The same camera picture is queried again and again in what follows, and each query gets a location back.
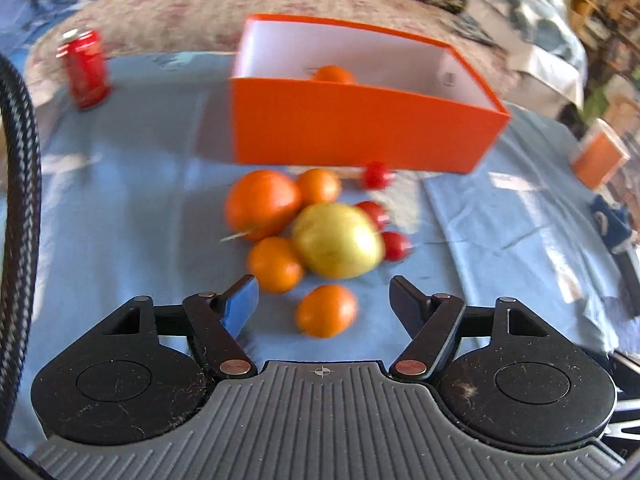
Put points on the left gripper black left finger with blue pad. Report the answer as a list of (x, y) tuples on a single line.
[(215, 321)]

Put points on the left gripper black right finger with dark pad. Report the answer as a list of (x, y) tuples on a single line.
[(432, 323)]

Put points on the small orange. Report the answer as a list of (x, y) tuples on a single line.
[(319, 186), (275, 264), (326, 311)]

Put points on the red cherry tomato lower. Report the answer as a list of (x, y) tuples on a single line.
[(397, 246)]

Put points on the red cherry tomato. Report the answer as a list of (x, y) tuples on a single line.
[(376, 212), (376, 176), (397, 246)]

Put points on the red cherry tomato middle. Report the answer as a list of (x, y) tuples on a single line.
[(376, 212)]

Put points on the yellow pear in pile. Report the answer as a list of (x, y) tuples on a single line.
[(337, 241)]

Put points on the large orange near box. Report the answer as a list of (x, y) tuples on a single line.
[(261, 204)]

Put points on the red cherry tomato top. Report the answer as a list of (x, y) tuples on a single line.
[(376, 176)]

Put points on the small orange behind pear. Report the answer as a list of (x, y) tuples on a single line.
[(319, 186)]

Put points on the blue white cloth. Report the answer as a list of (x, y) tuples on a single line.
[(613, 223)]

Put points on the orange plastic cup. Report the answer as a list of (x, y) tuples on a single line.
[(598, 156)]

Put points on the orange cardboard box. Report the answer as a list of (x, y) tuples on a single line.
[(416, 105)]

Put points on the large orange right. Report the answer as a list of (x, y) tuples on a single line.
[(333, 73)]

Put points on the red soda can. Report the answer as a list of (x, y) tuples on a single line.
[(83, 60)]

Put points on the grey spotted pillow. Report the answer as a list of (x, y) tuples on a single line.
[(538, 41)]

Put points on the blue checked blanket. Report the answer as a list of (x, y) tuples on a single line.
[(24, 21)]

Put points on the wooden bookshelf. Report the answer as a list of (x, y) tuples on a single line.
[(609, 30)]

